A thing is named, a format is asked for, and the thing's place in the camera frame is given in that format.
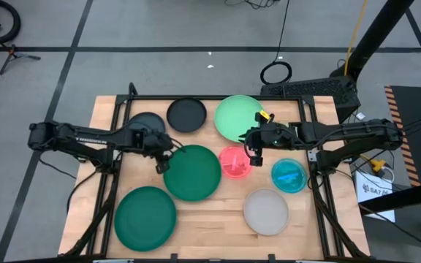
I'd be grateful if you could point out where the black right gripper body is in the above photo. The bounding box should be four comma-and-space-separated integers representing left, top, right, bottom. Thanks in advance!
254, 111, 296, 156

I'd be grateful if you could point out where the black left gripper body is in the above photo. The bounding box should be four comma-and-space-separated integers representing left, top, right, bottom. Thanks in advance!
133, 128, 175, 156

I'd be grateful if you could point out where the dark grey plastic plate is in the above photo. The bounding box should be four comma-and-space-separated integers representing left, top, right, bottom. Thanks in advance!
126, 111, 167, 136

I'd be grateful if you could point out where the small red translucent plate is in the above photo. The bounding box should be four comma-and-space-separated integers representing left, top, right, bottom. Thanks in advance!
218, 145, 254, 180

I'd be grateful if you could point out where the small teal translucent plate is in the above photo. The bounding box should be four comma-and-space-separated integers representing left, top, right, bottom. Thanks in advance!
270, 157, 308, 194

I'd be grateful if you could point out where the pale grey plastic plate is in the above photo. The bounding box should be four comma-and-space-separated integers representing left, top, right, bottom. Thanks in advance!
243, 188, 290, 237

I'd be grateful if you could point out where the light green plastic plate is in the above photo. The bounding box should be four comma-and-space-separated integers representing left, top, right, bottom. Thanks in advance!
213, 94, 266, 143

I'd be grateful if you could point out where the yellow connector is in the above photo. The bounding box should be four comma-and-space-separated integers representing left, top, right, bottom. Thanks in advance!
360, 153, 387, 177

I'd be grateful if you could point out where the white cardboard box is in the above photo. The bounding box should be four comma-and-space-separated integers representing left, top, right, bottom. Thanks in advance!
354, 170, 397, 223

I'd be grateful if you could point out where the black metal beam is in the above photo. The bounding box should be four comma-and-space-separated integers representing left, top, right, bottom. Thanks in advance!
358, 178, 421, 216

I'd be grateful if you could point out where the black slanted pole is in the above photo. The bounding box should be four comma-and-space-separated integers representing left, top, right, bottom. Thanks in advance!
329, 0, 416, 83

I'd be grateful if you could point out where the black hazard-striped platform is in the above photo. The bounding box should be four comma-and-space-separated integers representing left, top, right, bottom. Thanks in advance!
384, 85, 421, 263

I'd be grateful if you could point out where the black tripod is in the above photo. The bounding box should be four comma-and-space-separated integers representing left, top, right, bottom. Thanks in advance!
0, 43, 42, 76

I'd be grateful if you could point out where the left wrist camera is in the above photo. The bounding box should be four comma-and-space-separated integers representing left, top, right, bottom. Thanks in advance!
155, 157, 171, 175

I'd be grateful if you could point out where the black metal table frame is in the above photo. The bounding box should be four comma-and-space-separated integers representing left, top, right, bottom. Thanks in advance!
62, 82, 372, 263

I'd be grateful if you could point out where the black coiled cable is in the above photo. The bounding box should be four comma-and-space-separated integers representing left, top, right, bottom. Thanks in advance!
259, 0, 293, 85

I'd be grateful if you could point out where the black floor cable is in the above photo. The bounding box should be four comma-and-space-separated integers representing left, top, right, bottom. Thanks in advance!
37, 156, 102, 216

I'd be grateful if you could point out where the yellow cable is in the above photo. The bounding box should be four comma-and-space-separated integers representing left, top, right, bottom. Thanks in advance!
344, 0, 369, 77

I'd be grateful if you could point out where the black cable bundle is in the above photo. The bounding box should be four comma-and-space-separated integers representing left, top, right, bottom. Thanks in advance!
224, 0, 281, 10

